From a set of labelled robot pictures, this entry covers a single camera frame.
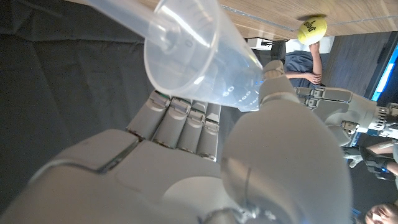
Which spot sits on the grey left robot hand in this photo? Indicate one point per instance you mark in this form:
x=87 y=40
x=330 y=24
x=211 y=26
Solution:
x=348 y=107

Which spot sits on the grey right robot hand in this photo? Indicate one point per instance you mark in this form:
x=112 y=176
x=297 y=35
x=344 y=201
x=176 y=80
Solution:
x=186 y=180

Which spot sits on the large clear plastic syringe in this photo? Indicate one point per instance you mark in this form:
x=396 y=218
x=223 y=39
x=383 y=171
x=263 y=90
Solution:
x=192 y=62

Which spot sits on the blue lit screen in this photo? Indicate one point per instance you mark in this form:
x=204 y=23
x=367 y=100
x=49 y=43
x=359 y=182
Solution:
x=385 y=74

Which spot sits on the standing person in white shorts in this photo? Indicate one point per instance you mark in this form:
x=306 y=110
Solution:
x=300 y=67

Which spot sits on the yellow tennis ball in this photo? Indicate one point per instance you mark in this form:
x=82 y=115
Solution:
x=311 y=30

